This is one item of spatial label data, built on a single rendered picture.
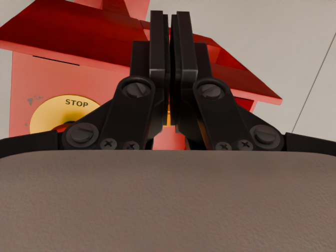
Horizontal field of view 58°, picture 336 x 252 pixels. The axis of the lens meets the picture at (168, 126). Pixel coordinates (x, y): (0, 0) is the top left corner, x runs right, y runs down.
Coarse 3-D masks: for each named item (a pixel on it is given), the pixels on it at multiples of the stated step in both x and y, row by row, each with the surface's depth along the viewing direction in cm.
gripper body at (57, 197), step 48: (0, 192) 6; (48, 192) 6; (96, 192) 6; (144, 192) 6; (192, 192) 6; (240, 192) 6; (288, 192) 6; (0, 240) 5; (48, 240) 5; (96, 240) 5; (144, 240) 5; (192, 240) 5; (240, 240) 6; (288, 240) 6
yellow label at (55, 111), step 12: (60, 96) 26; (72, 96) 26; (36, 108) 26; (48, 108) 26; (60, 108) 26; (72, 108) 26; (84, 108) 27; (36, 120) 26; (48, 120) 27; (60, 120) 27; (72, 120) 27; (36, 132) 27
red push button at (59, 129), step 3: (63, 123) 27; (66, 123) 25; (69, 123) 25; (57, 126) 25; (60, 126) 25; (63, 126) 24; (66, 126) 24; (51, 129) 25; (54, 129) 25; (57, 129) 24; (60, 129) 24; (63, 129) 24
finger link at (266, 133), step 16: (176, 16) 12; (176, 32) 11; (176, 48) 11; (192, 48) 11; (176, 64) 10; (192, 64) 10; (208, 64) 11; (176, 80) 10; (192, 80) 10; (176, 96) 11; (176, 112) 11; (192, 112) 10; (176, 128) 12; (192, 128) 10; (256, 128) 9; (272, 128) 9; (256, 144) 9; (272, 144) 9
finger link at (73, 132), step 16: (160, 16) 12; (160, 32) 11; (144, 48) 12; (160, 48) 10; (144, 64) 11; (160, 64) 10; (160, 80) 10; (160, 96) 10; (96, 112) 9; (160, 112) 10; (80, 128) 9; (96, 128) 9; (160, 128) 11; (64, 144) 9; (80, 144) 8; (96, 144) 9
